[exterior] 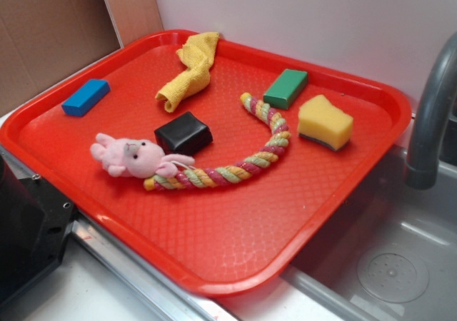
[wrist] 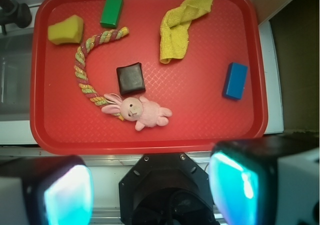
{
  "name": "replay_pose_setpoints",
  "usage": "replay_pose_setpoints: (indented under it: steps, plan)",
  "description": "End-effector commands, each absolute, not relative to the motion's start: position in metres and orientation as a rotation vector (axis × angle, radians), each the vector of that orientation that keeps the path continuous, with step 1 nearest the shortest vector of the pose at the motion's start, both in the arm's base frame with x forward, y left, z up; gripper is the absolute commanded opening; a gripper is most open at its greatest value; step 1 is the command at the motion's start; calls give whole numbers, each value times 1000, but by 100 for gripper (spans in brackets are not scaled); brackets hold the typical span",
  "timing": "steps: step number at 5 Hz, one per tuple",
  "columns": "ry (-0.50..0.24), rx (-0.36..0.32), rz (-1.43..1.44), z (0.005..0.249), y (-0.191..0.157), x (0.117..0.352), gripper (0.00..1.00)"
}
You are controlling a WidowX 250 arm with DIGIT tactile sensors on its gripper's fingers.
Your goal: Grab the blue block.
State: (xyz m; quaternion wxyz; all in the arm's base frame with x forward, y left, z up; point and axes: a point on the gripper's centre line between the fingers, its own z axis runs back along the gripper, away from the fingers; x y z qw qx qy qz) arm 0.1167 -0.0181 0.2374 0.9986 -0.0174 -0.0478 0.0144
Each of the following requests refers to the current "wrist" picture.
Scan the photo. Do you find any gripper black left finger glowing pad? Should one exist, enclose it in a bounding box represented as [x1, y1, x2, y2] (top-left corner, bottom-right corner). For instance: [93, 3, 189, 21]
[0, 155, 94, 225]

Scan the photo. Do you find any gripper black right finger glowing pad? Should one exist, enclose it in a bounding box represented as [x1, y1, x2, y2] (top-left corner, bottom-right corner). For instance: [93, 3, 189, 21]
[208, 135, 320, 225]

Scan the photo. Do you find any blue rectangular block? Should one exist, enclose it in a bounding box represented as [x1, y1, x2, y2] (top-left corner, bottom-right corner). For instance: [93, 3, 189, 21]
[222, 62, 249, 100]

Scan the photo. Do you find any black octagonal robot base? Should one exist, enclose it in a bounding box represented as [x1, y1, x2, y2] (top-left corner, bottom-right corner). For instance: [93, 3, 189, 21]
[118, 153, 219, 225]

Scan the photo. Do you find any dark brown square block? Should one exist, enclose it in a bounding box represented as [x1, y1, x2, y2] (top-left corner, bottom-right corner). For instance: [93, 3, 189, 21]
[116, 62, 146, 96]

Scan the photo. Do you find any green rectangular block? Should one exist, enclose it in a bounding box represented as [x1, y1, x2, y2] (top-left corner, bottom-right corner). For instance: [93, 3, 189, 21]
[100, 0, 124, 29]

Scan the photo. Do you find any pink plush bunny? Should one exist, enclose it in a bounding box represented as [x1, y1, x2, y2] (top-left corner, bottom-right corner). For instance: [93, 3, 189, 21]
[101, 93, 173, 132]

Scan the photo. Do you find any red plastic tray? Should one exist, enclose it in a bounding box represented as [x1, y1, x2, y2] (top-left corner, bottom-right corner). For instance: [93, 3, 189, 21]
[30, 0, 268, 155]

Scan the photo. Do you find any yellow knitted cloth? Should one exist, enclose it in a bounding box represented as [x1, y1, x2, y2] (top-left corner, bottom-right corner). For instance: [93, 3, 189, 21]
[159, 0, 213, 64]

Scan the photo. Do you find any yellow sponge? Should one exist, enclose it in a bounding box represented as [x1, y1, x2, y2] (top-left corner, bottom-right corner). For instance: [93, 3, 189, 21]
[47, 15, 84, 45]

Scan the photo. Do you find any black clamp knob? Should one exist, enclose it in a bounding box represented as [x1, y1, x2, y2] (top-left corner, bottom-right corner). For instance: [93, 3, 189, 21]
[0, 0, 32, 36]

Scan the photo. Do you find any multicolour twisted rope toy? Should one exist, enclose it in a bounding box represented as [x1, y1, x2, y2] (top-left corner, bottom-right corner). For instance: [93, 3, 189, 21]
[74, 26, 130, 109]

